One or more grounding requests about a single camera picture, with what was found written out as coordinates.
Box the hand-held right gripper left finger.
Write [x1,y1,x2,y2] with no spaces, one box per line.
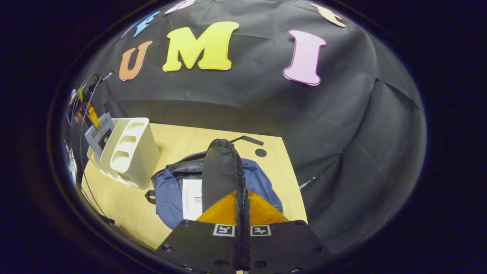
[154,190,239,274]

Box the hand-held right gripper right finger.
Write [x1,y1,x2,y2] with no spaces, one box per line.
[248,190,336,274]

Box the light blue book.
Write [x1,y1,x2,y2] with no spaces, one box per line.
[84,112,115,158]

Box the white book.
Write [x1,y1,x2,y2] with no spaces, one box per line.
[182,179,203,221]

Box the blue schoolbag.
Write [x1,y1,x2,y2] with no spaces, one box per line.
[145,136,284,230]

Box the white plastic bookshelf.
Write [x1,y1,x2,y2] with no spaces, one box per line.
[87,117,161,190]

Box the bright screen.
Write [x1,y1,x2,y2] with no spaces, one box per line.
[65,141,78,183]

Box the black cable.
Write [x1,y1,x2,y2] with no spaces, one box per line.
[78,72,116,226]

